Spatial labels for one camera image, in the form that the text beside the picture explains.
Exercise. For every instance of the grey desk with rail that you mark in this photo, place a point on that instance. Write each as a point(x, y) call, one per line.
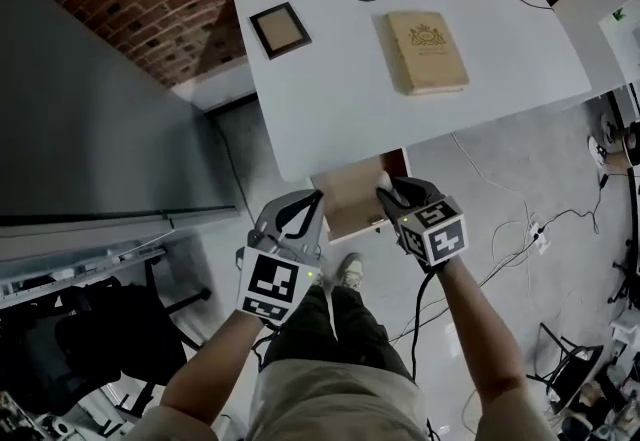
point(75, 259)

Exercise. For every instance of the grey metal cabinet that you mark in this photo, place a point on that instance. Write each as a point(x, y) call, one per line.
point(90, 119)

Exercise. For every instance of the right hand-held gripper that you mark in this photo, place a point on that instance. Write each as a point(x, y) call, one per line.
point(440, 234)

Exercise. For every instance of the person's grey shoe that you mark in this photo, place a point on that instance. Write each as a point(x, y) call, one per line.
point(351, 269)

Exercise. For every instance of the person's left forearm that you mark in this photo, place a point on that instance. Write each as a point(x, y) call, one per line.
point(210, 369)

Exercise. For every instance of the white power strip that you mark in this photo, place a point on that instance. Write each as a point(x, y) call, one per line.
point(540, 238)

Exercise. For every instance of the black picture frame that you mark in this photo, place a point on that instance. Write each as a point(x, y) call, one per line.
point(279, 30)

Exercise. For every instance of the white desk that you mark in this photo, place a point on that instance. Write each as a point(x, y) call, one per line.
point(350, 94)

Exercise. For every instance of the black office chair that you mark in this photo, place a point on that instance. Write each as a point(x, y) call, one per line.
point(100, 344)

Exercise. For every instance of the white sneaker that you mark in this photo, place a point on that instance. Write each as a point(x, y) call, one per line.
point(596, 150)
point(608, 125)

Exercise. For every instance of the wooden desk drawer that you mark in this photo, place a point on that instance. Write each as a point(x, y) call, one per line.
point(345, 199)

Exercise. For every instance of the tan hardcover book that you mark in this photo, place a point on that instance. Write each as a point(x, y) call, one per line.
point(425, 51)

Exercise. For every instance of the black chair wheel base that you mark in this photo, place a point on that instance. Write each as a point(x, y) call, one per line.
point(629, 274)

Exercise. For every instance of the person's beige shirt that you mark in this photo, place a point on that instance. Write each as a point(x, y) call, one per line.
point(330, 409)

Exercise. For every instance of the person's dark trousers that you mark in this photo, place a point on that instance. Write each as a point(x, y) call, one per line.
point(345, 334)

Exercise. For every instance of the black metal frame chair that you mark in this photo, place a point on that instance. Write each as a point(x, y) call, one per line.
point(575, 364)

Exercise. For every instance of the white box green label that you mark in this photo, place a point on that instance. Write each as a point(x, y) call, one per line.
point(622, 44)

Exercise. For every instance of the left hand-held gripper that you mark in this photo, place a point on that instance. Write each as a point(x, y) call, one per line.
point(267, 281)

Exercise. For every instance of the person's right forearm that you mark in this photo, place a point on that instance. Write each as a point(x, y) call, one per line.
point(480, 329)

